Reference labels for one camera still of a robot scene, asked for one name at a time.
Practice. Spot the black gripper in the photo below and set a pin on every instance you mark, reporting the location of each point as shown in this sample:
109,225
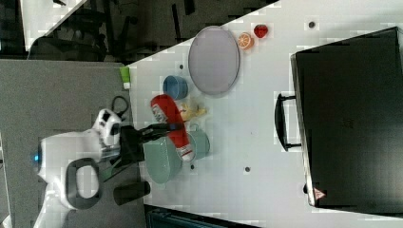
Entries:
131,139

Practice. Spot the red ketchup bottle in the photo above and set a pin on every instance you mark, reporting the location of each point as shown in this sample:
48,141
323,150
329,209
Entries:
165,111

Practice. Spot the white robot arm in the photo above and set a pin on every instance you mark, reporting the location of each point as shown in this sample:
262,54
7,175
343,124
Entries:
69,164

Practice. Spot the green perforated strainer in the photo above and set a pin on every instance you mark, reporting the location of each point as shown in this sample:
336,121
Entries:
162,161

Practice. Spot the blue bowl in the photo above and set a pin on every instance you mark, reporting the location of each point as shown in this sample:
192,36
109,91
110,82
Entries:
176,87

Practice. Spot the green spatula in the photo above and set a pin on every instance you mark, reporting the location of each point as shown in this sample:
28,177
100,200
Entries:
111,171

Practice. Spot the green white bottle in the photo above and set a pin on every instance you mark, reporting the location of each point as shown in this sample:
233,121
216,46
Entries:
125,75

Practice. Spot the black cylinder object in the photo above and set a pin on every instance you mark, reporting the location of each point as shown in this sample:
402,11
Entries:
129,192

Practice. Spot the lilac round plate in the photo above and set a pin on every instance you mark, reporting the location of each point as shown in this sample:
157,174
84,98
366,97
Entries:
214,60

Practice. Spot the toy orange half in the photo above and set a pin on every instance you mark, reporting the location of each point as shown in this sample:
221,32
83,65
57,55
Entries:
245,41

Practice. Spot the small red toy fruit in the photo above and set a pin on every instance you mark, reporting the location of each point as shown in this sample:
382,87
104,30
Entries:
261,31

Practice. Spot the black toaster oven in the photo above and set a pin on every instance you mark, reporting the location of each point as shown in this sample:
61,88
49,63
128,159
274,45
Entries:
349,103

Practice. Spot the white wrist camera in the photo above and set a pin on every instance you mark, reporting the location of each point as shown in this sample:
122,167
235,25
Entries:
107,124

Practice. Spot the green cup with handle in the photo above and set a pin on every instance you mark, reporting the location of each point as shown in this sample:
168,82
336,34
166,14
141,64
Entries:
199,141

